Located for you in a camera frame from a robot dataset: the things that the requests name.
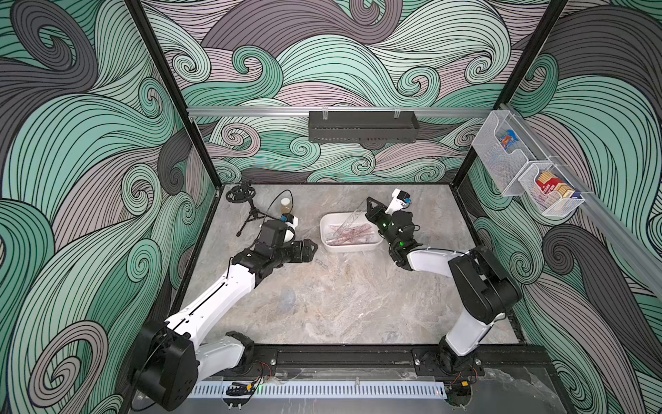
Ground white slotted cable duct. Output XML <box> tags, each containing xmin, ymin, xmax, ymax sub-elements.
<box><xmin>190</xmin><ymin>380</ymin><xmax>448</xmax><ymax>400</ymax></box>

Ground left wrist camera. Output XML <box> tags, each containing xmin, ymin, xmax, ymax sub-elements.
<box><xmin>257</xmin><ymin>214</ymin><xmax>298</xmax><ymax>248</ymax></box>

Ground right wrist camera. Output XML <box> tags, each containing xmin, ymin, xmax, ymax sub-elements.
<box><xmin>385</xmin><ymin>188</ymin><xmax>411</xmax><ymax>214</ymax></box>

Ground amber bottle white cap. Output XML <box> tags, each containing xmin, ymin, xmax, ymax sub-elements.
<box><xmin>280</xmin><ymin>198</ymin><xmax>293</xmax><ymax>215</ymax></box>

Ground blue packet in bin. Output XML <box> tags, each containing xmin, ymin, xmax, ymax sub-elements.
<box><xmin>498</xmin><ymin>129</ymin><xmax>520</xmax><ymax>154</ymax></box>

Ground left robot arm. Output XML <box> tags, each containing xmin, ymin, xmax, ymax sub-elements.
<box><xmin>129</xmin><ymin>239</ymin><xmax>318</xmax><ymax>412</ymax></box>

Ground wide red ruler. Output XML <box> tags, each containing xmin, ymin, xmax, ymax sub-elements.
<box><xmin>327</xmin><ymin>224</ymin><xmax>374</xmax><ymax>246</ymax></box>

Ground small black tripod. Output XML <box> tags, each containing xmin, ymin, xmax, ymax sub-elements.
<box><xmin>225</xmin><ymin>183</ymin><xmax>284</xmax><ymax>237</ymax></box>

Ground aluminium rail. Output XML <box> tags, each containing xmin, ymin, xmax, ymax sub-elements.
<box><xmin>187</xmin><ymin>106</ymin><xmax>492</xmax><ymax>118</ymax></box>
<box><xmin>498</xmin><ymin>103</ymin><xmax>661</xmax><ymax>299</ymax></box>

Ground long pink clear ruler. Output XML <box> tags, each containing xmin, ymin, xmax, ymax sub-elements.
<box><xmin>332</xmin><ymin>207</ymin><xmax>367</xmax><ymax>239</ymax></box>

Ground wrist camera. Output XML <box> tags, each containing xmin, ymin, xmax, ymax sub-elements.
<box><xmin>385</xmin><ymin>188</ymin><xmax>411</xmax><ymax>214</ymax></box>
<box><xmin>257</xmin><ymin>214</ymin><xmax>298</xmax><ymax>248</ymax></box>

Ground blue clear protractor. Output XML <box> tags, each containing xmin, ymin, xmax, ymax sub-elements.
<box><xmin>279</xmin><ymin>288</ymin><xmax>297</xmax><ymax>314</ymax></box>

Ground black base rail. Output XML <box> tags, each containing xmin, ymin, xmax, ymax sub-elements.
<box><xmin>240</xmin><ymin>343</ymin><xmax>551</xmax><ymax>369</ymax></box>

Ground clear wall bin upper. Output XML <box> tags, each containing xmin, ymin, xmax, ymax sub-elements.
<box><xmin>472</xmin><ymin>110</ymin><xmax>538</xmax><ymax>197</ymax></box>

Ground black wall tray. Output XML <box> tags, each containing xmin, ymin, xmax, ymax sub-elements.
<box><xmin>308</xmin><ymin>111</ymin><xmax>420</xmax><ymax>148</ymax></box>

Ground clear wall bin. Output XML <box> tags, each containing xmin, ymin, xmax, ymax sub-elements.
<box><xmin>518</xmin><ymin>161</ymin><xmax>584</xmax><ymax>217</ymax></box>
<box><xmin>472</xmin><ymin>110</ymin><xmax>538</xmax><ymax>197</ymax></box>

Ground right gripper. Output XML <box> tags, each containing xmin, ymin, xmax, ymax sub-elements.
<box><xmin>371</xmin><ymin>196</ymin><xmax>401</xmax><ymax>250</ymax></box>

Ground white storage box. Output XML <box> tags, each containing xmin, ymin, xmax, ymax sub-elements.
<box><xmin>320</xmin><ymin>210</ymin><xmax>383</xmax><ymax>254</ymax></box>

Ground aluminium right rail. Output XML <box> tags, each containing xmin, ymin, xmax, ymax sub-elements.
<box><xmin>498</xmin><ymin>103</ymin><xmax>661</xmax><ymax>299</ymax></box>

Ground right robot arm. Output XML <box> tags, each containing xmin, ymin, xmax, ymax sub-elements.
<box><xmin>365</xmin><ymin>190</ymin><xmax>521</xmax><ymax>373</ymax></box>

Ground red card boxes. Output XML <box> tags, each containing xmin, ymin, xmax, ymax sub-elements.
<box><xmin>535</xmin><ymin>170</ymin><xmax>582</xmax><ymax>199</ymax></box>

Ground aluminium back rail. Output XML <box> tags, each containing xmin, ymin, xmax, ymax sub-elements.
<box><xmin>187</xmin><ymin>106</ymin><xmax>492</xmax><ymax>118</ymax></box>

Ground clear wall bin lower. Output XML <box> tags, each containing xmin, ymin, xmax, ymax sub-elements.
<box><xmin>518</xmin><ymin>161</ymin><xmax>584</xmax><ymax>217</ymax></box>

